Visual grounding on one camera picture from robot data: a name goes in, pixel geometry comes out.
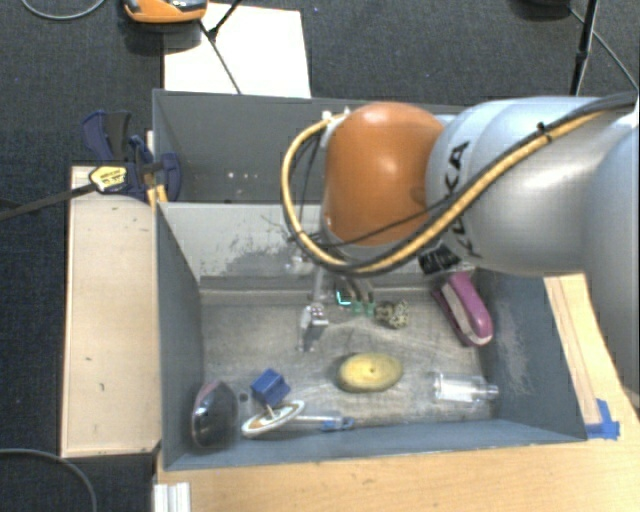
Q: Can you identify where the pale wood flat board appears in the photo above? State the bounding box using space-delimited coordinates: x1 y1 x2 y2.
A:
59 165 164 459

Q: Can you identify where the yellow oval fruit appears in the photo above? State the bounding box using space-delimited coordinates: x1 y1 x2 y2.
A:
334 351 405 394

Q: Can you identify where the clear tube with blue cap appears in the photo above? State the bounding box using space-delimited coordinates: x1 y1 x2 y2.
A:
292 412 357 433

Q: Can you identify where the purple and white stapler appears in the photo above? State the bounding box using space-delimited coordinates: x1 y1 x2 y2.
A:
431 271 495 348

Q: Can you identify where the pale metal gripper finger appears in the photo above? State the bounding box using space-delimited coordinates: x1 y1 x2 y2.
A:
298 305 314 353
309 305 331 352

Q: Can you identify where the black and pink oval object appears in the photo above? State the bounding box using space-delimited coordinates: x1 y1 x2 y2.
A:
190 379 241 449

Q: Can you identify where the black cylinder on white bracket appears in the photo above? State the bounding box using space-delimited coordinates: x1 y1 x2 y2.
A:
417 248 475 277

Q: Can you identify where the grey metal bin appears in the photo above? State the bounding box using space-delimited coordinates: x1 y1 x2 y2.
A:
151 88 589 472

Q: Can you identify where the yellow black speckled ball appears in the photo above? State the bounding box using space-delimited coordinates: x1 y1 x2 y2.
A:
374 298 412 331

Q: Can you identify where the blue block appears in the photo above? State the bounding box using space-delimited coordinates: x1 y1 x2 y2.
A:
249 368 293 407

